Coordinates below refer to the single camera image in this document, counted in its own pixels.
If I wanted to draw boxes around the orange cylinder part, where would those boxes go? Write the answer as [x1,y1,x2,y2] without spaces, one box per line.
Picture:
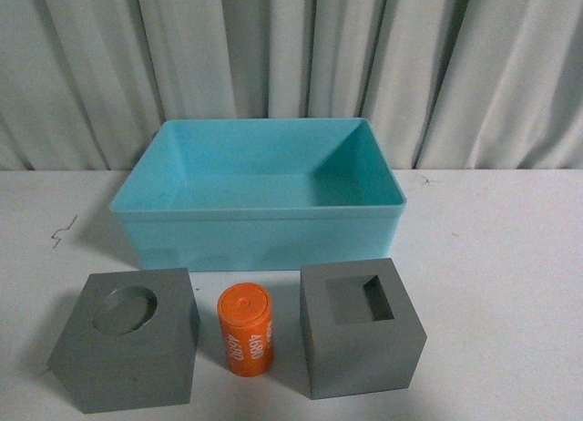
[217,282,274,377]

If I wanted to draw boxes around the gray cube with square hole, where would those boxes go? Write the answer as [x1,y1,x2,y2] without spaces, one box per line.
[300,259,427,399]

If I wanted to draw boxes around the gray cube with round hole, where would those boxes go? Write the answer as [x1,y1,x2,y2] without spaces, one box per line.
[48,268,200,414]

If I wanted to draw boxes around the blue plastic box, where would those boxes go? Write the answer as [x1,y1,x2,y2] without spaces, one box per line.
[110,118,406,272]

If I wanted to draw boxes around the white curtain backdrop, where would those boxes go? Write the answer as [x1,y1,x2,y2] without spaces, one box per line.
[1,0,582,170]

